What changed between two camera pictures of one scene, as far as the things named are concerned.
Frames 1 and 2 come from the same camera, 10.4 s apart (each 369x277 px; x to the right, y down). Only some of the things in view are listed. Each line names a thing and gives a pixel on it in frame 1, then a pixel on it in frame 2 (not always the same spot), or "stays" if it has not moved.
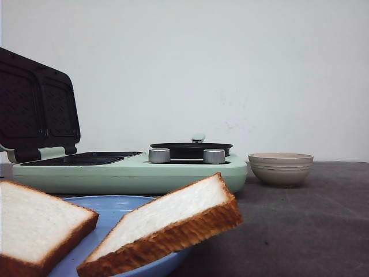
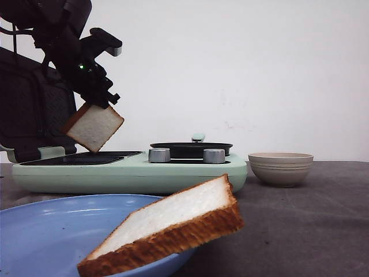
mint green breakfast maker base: [119, 172] stays
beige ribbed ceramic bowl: [281, 169] stays
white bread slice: [34, 227] to [95, 126]
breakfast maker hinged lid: [38, 108] stays
